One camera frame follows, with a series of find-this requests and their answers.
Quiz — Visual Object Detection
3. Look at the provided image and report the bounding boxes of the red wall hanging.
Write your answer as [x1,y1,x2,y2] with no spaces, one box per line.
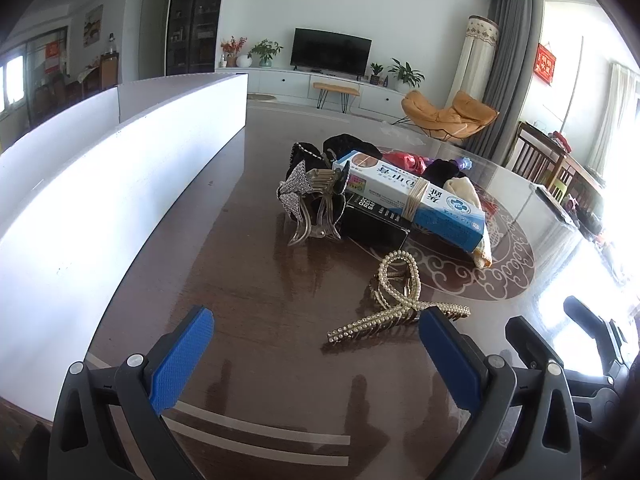
[536,42,557,85]

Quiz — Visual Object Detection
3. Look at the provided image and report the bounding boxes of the black fabric hair band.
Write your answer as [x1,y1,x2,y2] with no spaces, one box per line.
[322,133,382,162]

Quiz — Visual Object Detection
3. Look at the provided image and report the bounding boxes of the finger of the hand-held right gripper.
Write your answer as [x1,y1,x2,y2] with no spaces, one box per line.
[563,296,627,376]
[505,316,573,386]

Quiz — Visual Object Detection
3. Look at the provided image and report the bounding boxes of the cream knitted glove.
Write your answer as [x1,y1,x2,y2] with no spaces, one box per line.
[445,177,494,268]

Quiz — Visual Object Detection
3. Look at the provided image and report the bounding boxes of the white sheer curtain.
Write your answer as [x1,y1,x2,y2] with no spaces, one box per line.
[587,62,640,176]

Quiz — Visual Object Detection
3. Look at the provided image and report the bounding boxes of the wooden armchair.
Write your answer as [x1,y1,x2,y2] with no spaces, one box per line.
[506,121,576,186]

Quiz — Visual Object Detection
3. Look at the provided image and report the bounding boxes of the orange lounge chair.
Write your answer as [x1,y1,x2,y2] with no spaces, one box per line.
[391,90,500,142]

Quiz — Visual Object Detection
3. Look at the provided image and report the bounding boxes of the framed painting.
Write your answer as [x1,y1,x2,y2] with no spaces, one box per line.
[83,4,104,46]

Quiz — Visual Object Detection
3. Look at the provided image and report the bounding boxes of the pearl hair claw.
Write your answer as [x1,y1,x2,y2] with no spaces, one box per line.
[327,249,472,345]

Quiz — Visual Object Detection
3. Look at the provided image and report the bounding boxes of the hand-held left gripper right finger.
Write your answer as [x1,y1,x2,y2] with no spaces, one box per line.
[419,306,583,480]

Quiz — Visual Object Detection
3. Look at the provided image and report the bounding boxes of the broad-leaf potted plant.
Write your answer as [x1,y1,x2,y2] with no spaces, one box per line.
[387,58,426,93]

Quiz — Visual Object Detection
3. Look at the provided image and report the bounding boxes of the cloth-covered standing air conditioner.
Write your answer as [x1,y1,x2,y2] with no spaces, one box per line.
[446,15,500,111]

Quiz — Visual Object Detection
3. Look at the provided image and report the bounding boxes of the blue white ointment box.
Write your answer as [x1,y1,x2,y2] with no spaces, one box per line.
[332,150,488,253]

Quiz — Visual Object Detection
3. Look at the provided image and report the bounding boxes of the white cardboard box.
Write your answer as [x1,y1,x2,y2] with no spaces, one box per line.
[0,72,249,423]

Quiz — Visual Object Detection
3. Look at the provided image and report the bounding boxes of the dark grey flat device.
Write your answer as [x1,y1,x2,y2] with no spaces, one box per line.
[534,184,577,224]

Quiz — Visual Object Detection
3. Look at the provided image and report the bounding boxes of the bright window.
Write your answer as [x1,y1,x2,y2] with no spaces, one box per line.
[0,55,26,111]

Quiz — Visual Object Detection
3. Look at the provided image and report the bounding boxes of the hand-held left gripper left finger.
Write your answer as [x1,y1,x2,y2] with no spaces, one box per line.
[47,304,216,480]

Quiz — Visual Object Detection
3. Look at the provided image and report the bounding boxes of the grey curtain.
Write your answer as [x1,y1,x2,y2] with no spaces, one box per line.
[462,0,546,173]

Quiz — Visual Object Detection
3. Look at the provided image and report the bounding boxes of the leafy green potted plant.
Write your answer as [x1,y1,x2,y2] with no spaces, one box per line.
[248,39,283,68]

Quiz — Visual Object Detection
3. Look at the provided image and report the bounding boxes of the black flat television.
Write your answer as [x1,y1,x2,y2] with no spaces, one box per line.
[290,27,372,77]

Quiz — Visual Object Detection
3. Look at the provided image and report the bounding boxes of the wooden dining chair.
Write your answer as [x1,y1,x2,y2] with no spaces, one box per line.
[100,52,121,88]

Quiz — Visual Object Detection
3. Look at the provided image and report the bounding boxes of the red flower bouquet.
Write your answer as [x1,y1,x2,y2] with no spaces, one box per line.
[220,36,249,67]

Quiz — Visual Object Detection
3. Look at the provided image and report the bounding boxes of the dark glass display cabinet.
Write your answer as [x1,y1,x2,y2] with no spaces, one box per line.
[166,0,230,77]

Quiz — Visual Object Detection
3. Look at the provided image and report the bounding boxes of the wooden bench with metal legs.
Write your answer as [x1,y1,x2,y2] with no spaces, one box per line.
[313,81,361,111]

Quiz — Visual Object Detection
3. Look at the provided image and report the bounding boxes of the white television cabinet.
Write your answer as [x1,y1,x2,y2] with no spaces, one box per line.
[216,66,408,113]

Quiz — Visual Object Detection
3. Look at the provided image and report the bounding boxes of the black printed box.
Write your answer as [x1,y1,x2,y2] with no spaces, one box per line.
[345,192,412,247]

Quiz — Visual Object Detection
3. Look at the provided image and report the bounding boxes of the black velvet scrunchie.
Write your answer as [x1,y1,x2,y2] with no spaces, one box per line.
[424,158,469,192]

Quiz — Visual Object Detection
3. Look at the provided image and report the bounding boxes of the beige rubber band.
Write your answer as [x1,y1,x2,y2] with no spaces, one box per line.
[404,178,432,222]

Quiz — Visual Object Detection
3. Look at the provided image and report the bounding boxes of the red snack packet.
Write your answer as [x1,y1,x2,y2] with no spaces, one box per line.
[382,151,431,177]

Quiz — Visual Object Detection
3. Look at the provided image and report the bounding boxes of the rhinestone bow hair claw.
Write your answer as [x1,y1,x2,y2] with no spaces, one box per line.
[276,160,351,247]

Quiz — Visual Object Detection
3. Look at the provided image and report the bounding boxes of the thin pole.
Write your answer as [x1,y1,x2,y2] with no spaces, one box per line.
[559,36,585,136]

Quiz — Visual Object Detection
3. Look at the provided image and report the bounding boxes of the white door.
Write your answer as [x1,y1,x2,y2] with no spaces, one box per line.
[139,0,166,80]

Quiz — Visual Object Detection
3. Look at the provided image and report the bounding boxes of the dark patterned glass desktop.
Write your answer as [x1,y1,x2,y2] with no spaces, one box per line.
[50,101,633,480]

